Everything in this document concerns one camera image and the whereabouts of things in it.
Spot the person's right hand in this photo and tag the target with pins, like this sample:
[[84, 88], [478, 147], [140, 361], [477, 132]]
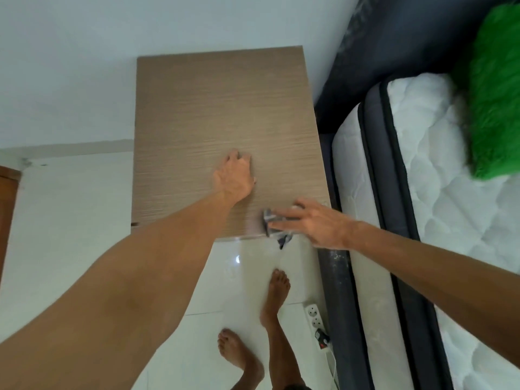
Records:
[[325, 227]]

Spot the person's left hand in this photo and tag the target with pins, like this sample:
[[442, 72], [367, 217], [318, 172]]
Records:
[[232, 178]]

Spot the person's left thumb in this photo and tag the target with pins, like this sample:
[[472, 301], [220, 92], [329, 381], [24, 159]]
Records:
[[253, 183]]

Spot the person's right fingers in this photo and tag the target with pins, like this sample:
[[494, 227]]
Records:
[[290, 221]]

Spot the grey cleaning cloth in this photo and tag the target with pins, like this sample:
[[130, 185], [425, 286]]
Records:
[[267, 218]]

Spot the person's left forearm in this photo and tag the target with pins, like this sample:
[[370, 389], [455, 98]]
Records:
[[142, 272]]

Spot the person's right forearm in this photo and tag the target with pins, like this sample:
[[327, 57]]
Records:
[[426, 268]]

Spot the dark bed base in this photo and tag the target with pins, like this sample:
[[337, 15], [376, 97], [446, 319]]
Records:
[[338, 292]]

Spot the wooden bedside table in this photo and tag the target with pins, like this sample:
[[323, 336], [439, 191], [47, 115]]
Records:
[[203, 109]]

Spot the person's right leg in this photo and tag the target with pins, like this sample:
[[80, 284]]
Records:
[[278, 316]]

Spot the person's leg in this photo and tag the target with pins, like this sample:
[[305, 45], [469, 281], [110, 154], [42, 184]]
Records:
[[239, 357], [278, 316]]

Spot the white power strip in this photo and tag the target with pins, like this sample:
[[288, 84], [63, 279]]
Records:
[[313, 316]]

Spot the black plug adapter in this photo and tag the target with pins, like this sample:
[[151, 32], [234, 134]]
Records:
[[322, 338]]

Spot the person's left leg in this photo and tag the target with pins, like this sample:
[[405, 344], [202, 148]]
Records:
[[239, 357]]

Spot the white quilted mattress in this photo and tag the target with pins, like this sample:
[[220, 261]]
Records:
[[443, 215]]

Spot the dark padded headboard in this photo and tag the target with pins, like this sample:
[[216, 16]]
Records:
[[398, 40]]

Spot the green fluffy pillow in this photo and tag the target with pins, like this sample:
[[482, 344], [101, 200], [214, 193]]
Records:
[[493, 97]]

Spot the brown wooden door frame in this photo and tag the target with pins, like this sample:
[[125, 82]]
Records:
[[6, 207]]

